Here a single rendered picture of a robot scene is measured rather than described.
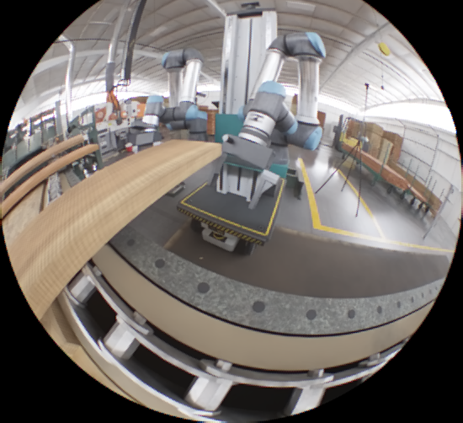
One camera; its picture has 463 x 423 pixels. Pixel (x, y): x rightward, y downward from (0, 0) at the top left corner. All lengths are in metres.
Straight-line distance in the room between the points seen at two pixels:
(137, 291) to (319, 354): 0.17
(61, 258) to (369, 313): 0.29
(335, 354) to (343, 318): 0.04
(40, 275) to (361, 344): 0.28
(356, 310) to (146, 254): 0.23
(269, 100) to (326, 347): 0.42
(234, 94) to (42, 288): 1.05
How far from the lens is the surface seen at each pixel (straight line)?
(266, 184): 0.34
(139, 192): 0.16
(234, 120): 0.88
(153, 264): 0.15
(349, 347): 0.18
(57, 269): 0.16
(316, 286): 1.18
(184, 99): 0.72
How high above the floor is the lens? 0.95
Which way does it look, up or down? 32 degrees down
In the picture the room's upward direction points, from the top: 4 degrees clockwise
